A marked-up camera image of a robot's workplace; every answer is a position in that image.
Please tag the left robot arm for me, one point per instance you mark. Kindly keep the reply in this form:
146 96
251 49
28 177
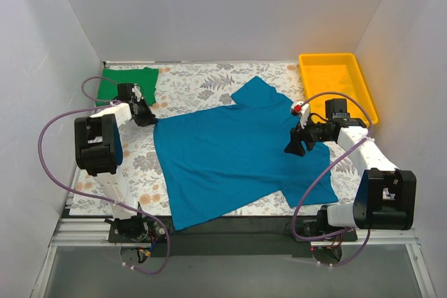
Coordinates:
99 152

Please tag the folded green t shirt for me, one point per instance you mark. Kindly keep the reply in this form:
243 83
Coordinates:
145 78

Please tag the floral table cloth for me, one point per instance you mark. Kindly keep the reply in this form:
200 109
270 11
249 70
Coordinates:
185 88

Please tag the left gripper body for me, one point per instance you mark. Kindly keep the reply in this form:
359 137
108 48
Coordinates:
142 113

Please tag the blue t shirt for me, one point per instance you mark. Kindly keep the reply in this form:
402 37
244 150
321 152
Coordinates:
217 160

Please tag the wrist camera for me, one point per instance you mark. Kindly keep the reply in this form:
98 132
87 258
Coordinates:
301 110
137 94

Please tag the yellow plastic tray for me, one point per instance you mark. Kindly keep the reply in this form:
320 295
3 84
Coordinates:
338 72

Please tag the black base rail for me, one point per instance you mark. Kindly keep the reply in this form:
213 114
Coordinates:
234 235

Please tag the aluminium frame rail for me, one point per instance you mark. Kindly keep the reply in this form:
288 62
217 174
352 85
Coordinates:
79 260

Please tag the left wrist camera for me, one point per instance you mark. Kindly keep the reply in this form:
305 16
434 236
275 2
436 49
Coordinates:
137 94

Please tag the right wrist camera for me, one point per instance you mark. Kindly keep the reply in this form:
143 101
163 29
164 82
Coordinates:
301 110

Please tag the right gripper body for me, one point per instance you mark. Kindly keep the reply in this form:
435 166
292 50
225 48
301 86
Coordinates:
302 136

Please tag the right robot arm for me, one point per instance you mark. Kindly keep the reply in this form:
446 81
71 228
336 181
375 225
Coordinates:
386 195

